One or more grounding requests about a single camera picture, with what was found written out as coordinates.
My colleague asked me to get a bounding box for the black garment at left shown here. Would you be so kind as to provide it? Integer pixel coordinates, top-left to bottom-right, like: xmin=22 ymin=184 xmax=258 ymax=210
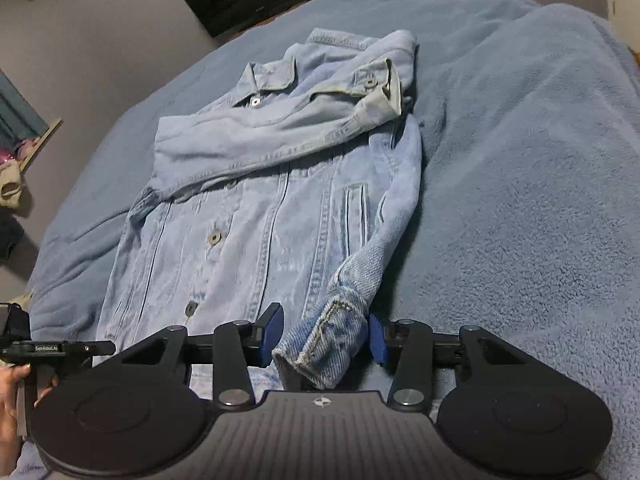
xmin=0 ymin=211 xmax=24 ymax=263

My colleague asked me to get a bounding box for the wooden window sill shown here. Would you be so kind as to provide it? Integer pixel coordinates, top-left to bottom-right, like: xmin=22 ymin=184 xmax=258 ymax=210
xmin=20 ymin=118 xmax=63 ymax=172

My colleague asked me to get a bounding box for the person's left hand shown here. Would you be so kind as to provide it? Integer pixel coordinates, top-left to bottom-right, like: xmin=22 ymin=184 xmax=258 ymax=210
xmin=0 ymin=364 xmax=32 ymax=476

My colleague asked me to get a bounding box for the beige cloth on sill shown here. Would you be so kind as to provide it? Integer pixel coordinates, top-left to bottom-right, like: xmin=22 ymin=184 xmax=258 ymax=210
xmin=0 ymin=159 xmax=24 ymax=209

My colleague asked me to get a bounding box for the light blue denim jacket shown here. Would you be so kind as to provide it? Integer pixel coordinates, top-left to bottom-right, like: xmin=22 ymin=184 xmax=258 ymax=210
xmin=96 ymin=29 xmax=422 ymax=392

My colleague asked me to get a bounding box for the blue fleece bed blanket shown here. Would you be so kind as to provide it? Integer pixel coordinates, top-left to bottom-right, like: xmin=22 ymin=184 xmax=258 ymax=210
xmin=29 ymin=0 xmax=639 ymax=479

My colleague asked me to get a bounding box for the pink item on sill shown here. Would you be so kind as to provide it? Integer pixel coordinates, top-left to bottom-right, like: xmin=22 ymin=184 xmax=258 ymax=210
xmin=0 ymin=138 xmax=41 ymax=169

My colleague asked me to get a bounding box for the teal window curtain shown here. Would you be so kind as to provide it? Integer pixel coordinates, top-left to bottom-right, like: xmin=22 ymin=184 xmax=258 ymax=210
xmin=0 ymin=72 xmax=49 ymax=152

